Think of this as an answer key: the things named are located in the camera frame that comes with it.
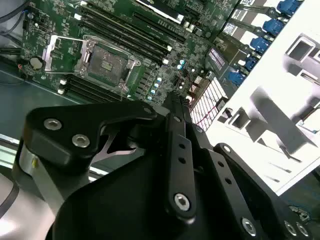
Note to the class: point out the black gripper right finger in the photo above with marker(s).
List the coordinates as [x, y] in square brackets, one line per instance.
[223, 172]

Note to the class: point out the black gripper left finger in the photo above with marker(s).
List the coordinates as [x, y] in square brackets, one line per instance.
[75, 117]

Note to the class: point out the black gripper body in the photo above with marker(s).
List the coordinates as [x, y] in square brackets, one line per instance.
[120, 200]

